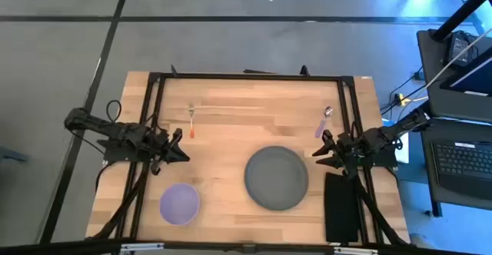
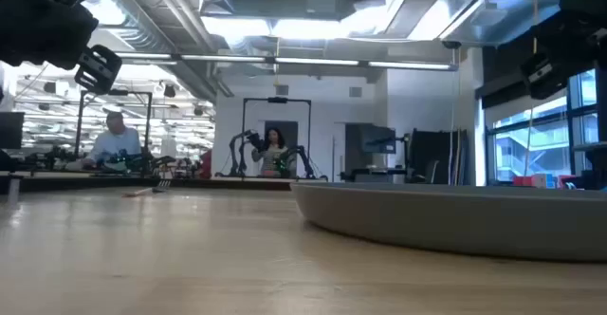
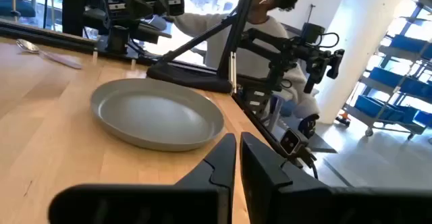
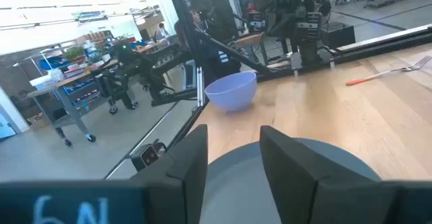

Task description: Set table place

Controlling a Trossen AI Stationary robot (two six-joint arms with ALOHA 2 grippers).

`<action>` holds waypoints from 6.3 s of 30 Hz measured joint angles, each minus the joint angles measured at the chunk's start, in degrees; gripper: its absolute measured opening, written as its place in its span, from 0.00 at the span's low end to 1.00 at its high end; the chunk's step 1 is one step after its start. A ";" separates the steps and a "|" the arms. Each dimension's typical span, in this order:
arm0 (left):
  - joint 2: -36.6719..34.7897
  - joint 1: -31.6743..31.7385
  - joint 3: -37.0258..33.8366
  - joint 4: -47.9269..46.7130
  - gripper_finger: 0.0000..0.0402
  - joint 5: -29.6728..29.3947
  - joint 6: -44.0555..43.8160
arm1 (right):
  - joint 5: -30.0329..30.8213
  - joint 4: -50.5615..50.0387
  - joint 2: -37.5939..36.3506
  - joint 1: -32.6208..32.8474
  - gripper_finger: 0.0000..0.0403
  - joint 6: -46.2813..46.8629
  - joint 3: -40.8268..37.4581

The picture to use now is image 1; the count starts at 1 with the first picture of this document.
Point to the black beam with silver brackets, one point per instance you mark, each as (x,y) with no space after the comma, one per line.
(246,248)

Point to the grey round plate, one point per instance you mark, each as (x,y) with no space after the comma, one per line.
(276,178)

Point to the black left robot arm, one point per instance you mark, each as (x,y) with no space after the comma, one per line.
(115,130)

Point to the black power adapter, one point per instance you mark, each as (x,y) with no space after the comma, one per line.
(459,47)

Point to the grey desk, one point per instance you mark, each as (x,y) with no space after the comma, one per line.
(442,105)

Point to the black keyboard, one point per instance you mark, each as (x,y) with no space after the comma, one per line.
(463,166)

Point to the purple bowl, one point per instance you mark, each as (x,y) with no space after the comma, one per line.
(179,204)

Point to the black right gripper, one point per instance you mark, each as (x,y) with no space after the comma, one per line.
(350,151)

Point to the black rig pole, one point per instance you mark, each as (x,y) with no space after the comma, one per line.
(465,7)

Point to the black cloth napkin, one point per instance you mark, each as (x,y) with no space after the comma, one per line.
(341,209)

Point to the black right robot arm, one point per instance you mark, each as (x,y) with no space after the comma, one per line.
(396,128)

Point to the dark monitor screen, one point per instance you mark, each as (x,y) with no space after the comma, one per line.
(476,76)

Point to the yellow plug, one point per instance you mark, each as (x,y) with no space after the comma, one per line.
(402,99)

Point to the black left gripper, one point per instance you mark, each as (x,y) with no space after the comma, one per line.
(161,149)

